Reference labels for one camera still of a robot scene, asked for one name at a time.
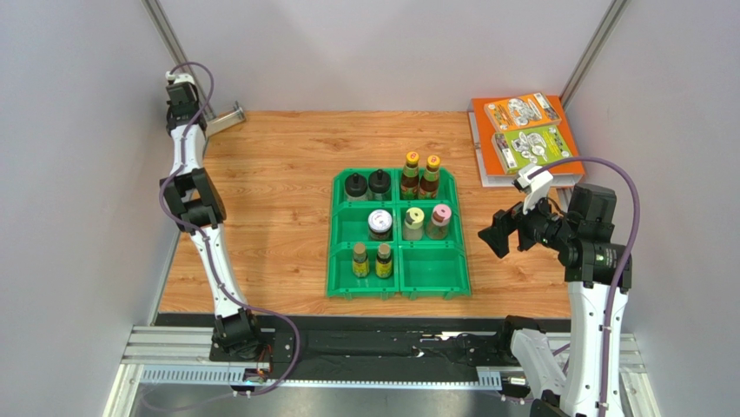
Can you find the pink lid spice bottle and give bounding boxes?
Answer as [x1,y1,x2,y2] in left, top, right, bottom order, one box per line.
[426,203,453,240]

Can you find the yellow cap soy sauce bottle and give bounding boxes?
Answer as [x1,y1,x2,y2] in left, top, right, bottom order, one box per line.
[418,155,441,200]

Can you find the yellow-green lid sesame jar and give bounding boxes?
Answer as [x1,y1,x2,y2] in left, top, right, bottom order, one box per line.
[402,207,425,242]

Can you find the yellow cap green label bottle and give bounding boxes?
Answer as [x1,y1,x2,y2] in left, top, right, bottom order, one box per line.
[400,151,420,200]

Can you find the white lid sauce jar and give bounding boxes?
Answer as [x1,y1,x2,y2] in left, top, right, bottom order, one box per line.
[367,209,393,242]

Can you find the small yellow label oil bottle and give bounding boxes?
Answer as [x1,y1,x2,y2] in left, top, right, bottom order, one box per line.
[352,242,369,278]

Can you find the black lid jar white granules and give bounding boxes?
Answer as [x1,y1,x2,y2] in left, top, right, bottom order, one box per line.
[344,172,368,202]

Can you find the silver lid glass jar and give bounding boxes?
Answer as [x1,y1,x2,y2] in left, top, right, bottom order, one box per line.
[206,101,246,138]

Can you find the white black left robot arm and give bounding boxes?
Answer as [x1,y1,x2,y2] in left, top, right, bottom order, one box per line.
[160,73,266,361]

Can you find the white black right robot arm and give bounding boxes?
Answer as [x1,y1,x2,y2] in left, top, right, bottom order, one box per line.
[478,184,631,416]

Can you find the green comic book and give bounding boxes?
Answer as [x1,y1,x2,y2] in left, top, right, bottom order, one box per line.
[491,126,574,175]

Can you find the green plastic divided bin tray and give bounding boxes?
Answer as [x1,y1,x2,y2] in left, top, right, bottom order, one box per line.
[326,168,471,300]

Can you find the orange comic book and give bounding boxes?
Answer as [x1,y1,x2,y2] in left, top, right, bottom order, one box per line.
[483,92,562,133]

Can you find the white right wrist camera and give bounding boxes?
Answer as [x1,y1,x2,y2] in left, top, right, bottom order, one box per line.
[512,163,553,215]

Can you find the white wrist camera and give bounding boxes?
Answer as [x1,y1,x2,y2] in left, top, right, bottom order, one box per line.
[165,71,195,85]
[512,163,553,215]

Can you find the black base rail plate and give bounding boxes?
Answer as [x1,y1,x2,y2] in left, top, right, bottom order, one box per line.
[155,314,579,383]

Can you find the aluminium frame post right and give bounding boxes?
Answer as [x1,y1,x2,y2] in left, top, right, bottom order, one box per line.
[559,0,631,109]

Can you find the aluminium frame post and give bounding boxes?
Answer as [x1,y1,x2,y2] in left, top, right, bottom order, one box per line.
[141,0,216,121]
[559,0,631,109]

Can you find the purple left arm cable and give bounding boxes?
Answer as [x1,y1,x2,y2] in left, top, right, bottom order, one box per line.
[157,62,303,397]

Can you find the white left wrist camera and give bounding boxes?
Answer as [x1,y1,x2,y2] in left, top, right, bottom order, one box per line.
[165,71,195,85]

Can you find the aluminium frame post left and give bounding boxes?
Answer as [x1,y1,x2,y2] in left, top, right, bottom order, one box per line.
[141,0,216,121]

